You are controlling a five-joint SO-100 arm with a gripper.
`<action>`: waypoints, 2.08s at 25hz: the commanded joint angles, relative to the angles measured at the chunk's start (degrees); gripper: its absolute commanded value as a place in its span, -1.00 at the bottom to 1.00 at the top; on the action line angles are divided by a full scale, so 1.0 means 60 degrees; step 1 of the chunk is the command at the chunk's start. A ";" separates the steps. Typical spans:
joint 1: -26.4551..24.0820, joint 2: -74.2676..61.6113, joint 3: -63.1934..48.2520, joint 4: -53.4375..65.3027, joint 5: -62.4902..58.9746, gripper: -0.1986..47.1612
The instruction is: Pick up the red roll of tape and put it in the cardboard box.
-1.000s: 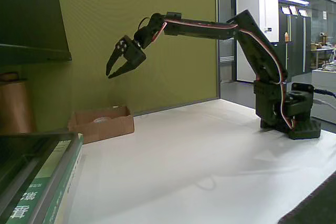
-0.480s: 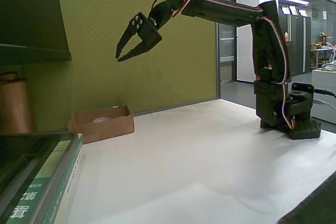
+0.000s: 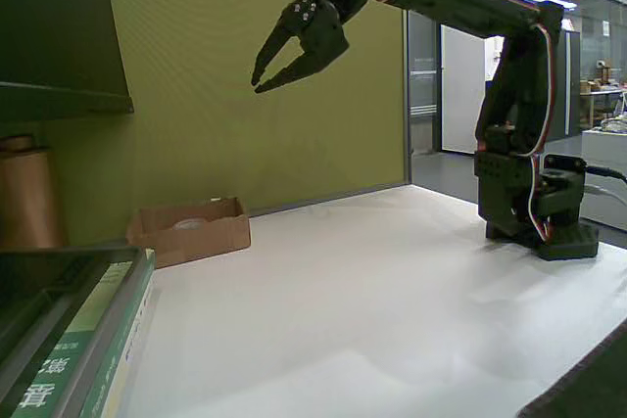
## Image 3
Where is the green partition panel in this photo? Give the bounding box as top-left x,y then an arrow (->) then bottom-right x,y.
41,0 -> 408,248

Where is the black power cable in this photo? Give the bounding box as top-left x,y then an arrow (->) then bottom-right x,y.
585,164 -> 627,182

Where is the green book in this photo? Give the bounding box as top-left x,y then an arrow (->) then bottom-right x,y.
0,247 -> 158,418

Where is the brown paper roll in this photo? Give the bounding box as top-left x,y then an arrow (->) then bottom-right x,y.
0,133 -> 70,251

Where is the dark green shelf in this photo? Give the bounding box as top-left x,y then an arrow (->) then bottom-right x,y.
0,0 -> 136,120

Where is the grey metal partition post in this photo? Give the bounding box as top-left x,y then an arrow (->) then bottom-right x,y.
400,6 -> 415,185

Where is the cluttered background desk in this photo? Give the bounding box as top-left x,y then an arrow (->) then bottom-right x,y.
580,59 -> 627,131

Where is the red tape roll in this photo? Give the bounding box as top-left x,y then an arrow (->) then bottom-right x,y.
171,215 -> 207,232

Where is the white book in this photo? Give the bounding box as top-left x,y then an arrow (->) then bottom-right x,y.
115,285 -> 163,418

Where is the black cabinet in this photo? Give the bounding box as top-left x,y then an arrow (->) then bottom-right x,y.
551,28 -> 582,140

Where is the brown cardboard box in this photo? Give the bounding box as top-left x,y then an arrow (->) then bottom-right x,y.
125,196 -> 252,270

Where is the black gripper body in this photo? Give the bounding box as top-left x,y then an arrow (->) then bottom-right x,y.
295,0 -> 351,69

